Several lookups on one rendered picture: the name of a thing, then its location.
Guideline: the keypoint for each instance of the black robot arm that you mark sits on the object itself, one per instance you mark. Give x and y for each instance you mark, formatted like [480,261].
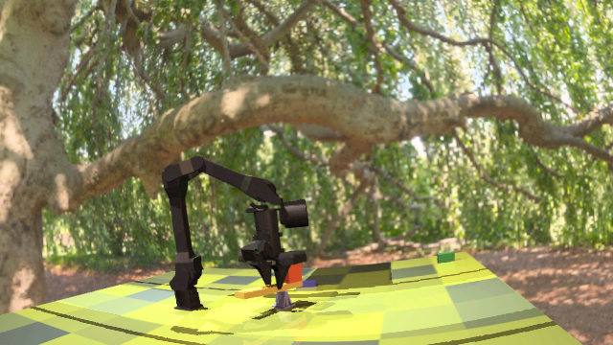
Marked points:
[188,267]

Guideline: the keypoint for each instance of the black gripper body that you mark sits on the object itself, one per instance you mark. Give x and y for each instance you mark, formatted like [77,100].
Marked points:
[282,258]

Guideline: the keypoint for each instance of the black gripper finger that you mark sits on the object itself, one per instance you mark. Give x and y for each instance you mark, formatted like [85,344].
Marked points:
[265,271]
[280,273]

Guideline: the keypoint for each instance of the small green block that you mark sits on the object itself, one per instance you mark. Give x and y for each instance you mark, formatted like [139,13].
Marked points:
[446,257]

